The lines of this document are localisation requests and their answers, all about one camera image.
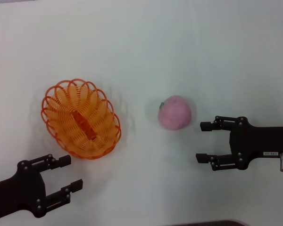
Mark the orange plastic woven basket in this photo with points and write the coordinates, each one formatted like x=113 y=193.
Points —
x=83 y=123

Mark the dark brown torso panel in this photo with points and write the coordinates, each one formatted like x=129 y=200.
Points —
x=210 y=223

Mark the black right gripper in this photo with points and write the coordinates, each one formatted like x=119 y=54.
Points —
x=254 y=141

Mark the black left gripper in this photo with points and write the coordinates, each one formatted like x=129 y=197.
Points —
x=26 y=186

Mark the pink plush peach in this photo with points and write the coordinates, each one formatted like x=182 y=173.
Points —
x=175 y=113

